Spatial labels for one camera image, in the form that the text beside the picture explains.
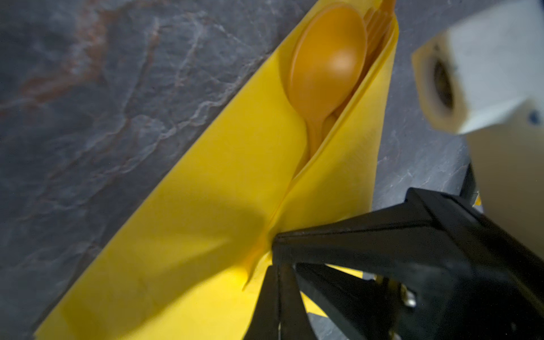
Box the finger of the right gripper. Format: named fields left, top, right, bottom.
left=295, top=263, right=395, bottom=339
left=272, top=188, right=480, bottom=298

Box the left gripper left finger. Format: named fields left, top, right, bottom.
left=243, top=265, right=280, bottom=340

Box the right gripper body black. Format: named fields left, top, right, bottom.
left=382, top=186, right=544, bottom=340

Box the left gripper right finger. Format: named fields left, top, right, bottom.
left=279, top=265, right=317, bottom=340

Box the yellow paper napkin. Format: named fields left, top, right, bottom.
left=35, top=1, right=399, bottom=339

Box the orange plastic spoon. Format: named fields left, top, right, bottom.
left=287, top=3, right=367, bottom=157

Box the orange plastic fork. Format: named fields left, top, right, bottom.
left=333, top=0, right=396, bottom=118

